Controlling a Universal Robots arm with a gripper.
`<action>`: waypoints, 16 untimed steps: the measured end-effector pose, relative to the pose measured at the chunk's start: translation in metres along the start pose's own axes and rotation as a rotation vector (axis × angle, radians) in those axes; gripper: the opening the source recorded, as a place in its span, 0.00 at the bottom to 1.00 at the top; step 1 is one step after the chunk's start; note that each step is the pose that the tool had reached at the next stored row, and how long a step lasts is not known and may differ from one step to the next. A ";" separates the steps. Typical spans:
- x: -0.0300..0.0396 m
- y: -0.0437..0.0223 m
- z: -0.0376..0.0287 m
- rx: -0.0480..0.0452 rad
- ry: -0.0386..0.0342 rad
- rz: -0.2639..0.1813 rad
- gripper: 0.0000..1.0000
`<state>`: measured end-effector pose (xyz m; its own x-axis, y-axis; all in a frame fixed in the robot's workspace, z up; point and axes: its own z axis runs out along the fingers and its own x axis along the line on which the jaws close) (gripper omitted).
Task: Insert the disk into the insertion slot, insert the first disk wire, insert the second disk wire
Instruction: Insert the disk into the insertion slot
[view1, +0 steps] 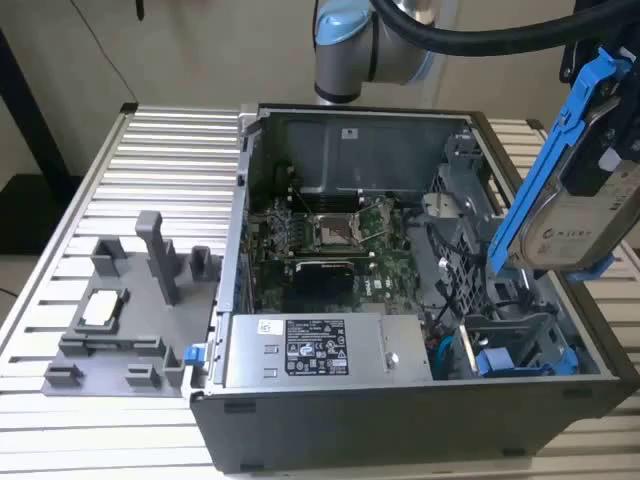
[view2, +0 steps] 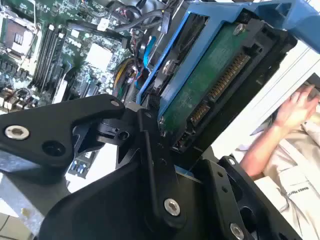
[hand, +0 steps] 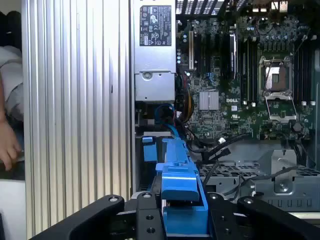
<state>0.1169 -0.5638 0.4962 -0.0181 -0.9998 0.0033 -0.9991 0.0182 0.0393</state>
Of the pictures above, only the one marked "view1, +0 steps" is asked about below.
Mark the black graphics card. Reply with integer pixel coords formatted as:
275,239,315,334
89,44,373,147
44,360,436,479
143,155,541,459
284,254,377,302

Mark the silver CPU chip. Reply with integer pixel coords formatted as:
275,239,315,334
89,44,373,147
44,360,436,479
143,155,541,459
82,289,122,326

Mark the black desk frame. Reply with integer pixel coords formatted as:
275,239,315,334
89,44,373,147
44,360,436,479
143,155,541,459
0,27,69,201

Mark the black floor box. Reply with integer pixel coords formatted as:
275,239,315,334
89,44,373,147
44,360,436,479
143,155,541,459
0,173,85,257

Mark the grey parts rack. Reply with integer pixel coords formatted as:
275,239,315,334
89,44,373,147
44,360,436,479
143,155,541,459
43,209,224,399

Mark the thin black wall wire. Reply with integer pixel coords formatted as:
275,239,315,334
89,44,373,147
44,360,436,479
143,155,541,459
68,0,139,105

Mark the silver power supply unit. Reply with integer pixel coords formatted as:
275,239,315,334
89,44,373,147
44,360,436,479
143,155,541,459
222,313,434,389

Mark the hard disk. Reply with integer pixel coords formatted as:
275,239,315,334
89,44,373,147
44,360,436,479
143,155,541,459
487,47,640,284

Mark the black disk power wire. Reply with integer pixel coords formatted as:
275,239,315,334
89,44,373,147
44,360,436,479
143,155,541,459
433,219,504,324

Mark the dark grey PC case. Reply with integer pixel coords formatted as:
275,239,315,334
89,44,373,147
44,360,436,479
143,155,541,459
189,102,640,476

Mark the long black robot cable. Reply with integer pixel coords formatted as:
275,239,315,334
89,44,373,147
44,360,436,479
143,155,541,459
368,0,604,57

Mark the green motherboard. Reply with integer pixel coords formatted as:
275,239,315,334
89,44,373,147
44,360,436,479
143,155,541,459
247,195,427,316

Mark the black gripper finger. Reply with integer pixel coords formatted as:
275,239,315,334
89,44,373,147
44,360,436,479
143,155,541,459
567,98,625,197

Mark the blue plastic bay carrier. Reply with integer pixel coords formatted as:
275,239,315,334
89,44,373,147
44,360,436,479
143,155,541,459
474,343,582,377

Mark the blue data wire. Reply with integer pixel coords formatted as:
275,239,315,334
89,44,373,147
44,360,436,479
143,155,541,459
430,330,455,372

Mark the black RAM slot bank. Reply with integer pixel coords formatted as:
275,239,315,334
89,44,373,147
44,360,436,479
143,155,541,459
292,188,367,212

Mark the grey metal disk bay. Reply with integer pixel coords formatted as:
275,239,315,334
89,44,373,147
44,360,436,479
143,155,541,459
422,130,602,382

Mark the metal socket cover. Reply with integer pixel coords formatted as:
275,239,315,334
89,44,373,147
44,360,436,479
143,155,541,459
332,202,389,247

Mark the thin metal locking lever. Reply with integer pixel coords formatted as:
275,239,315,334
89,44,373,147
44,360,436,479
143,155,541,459
291,187,316,220

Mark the CPU socket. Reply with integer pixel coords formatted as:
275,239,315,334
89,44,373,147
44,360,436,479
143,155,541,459
310,213,362,249

